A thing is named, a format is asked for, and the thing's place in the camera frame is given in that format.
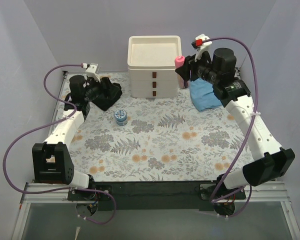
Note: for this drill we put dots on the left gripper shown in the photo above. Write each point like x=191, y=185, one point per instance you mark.
x=103, y=89

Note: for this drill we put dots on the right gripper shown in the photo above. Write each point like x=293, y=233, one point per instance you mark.
x=190, y=66

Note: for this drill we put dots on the cream three-drawer organizer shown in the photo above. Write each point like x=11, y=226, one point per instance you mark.
x=151, y=65

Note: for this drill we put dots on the blue round tin jar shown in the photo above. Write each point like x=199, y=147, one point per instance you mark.
x=121, y=117

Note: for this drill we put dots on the pink-capped tube of pencils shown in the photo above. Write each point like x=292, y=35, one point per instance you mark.
x=179, y=62

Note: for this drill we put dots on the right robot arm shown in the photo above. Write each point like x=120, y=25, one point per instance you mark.
x=270, y=159

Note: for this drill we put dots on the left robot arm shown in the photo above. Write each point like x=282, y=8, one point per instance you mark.
x=52, y=162

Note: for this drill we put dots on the black folded cloth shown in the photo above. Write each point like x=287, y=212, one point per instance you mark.
x=108, y=93

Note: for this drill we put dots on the blue folded cloth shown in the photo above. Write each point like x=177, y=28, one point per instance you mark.
x=202, y=95

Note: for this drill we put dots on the floral patterned table mat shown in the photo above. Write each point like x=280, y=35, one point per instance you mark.
x=165, y=139

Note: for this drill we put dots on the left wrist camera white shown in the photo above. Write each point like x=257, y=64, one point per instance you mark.
x=92, y=71

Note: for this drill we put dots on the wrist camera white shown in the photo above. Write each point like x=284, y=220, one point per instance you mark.
x=92, y=71
x=200, y=44

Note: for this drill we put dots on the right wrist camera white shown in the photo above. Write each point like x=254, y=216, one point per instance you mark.
x=200, y=44

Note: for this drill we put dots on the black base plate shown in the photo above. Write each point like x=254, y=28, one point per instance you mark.
x=158, y=195

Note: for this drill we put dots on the aluminium rail frame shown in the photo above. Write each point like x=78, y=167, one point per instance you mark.
x=268, y=215

